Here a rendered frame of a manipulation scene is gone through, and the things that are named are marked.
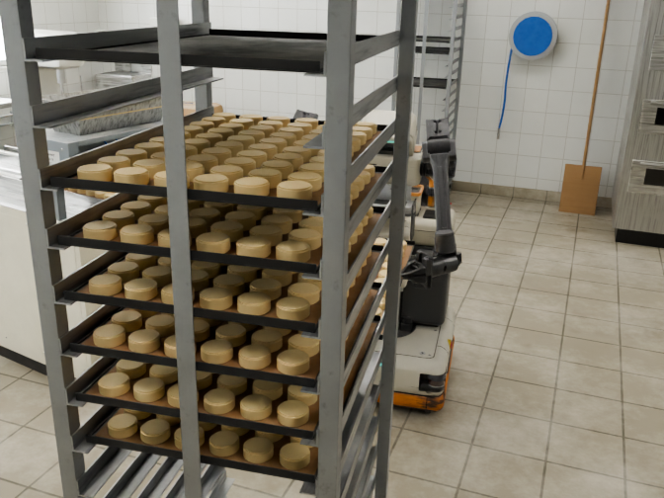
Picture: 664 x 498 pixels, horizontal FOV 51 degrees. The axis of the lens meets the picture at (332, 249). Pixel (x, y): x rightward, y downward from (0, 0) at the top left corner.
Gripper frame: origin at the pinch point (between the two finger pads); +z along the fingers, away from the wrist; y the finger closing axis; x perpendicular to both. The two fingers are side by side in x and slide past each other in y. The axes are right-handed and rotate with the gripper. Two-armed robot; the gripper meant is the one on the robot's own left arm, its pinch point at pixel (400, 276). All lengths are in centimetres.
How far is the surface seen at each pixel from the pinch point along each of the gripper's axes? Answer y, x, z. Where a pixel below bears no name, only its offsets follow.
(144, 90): -62, -19, 75
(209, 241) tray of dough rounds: -46, -57, 80
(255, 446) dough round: -10, -60, 75
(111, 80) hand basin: 30, 601, -81
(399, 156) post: -45, -30, 25
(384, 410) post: 17.4, -31.4, 27.5
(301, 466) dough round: -9, -66, 70
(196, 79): -61, -3, 59
